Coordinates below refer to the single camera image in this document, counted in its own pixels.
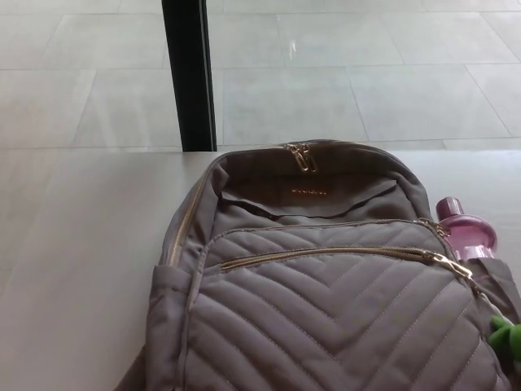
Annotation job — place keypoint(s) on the grey quilted backpack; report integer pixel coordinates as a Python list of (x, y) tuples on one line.
[(325, 317)]

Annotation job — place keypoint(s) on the pink plastic water bottle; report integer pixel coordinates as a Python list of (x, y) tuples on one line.
[(468, 232)]

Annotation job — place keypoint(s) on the black vertical frame post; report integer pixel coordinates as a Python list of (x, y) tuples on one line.
[(189, 81)]

